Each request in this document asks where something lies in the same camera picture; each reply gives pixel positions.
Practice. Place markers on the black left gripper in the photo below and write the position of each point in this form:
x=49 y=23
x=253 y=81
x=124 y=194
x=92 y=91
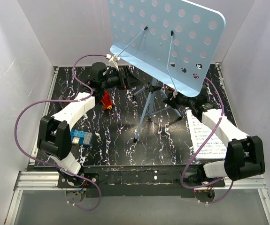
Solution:
x=126 y=78

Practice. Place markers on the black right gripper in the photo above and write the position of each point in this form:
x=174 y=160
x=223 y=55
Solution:
x=176 y=100

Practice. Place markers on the blue music stand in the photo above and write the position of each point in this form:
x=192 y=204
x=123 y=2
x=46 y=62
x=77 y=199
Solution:
x=174 y=41

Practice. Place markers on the black metronome body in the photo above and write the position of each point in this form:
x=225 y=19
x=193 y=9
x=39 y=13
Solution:
x=63 y=102

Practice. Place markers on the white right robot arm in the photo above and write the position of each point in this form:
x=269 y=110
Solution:
x=244 y=153

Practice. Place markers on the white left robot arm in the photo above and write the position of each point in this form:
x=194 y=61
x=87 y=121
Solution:
x=54 y=137

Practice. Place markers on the red toy brick car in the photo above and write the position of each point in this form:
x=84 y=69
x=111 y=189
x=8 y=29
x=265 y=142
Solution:
x=106 y=101

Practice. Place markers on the blue white brick block stack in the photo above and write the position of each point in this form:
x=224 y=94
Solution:
x=81 y=137

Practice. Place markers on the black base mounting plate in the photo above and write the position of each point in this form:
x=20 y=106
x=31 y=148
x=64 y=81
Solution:
x=143 y=180

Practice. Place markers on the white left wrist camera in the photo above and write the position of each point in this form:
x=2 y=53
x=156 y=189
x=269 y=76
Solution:
x=113 y=61

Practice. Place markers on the aluminium rail frame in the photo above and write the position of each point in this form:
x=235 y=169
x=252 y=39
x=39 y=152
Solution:
x=187 y=180

